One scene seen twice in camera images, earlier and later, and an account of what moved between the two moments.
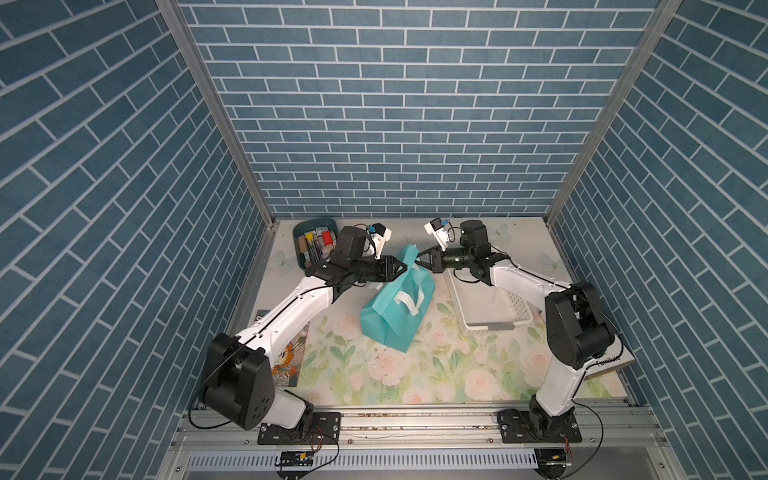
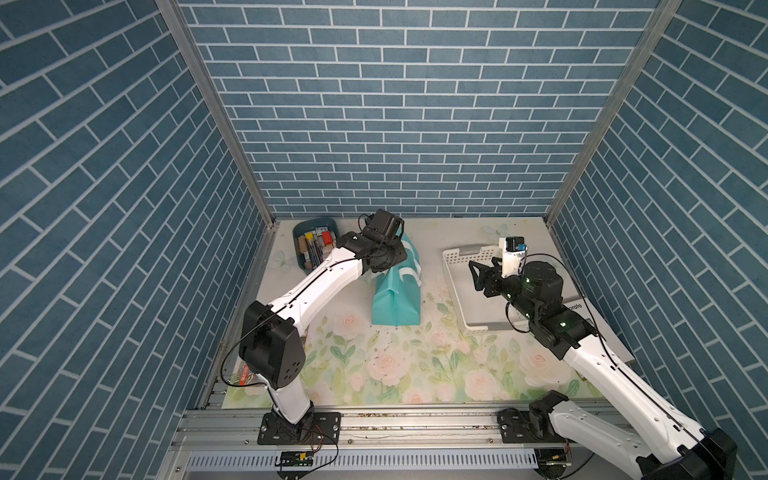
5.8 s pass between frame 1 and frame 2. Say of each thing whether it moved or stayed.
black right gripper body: moved
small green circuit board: stayed
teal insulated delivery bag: moved
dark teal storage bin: stayed
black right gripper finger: moved
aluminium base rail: stayed
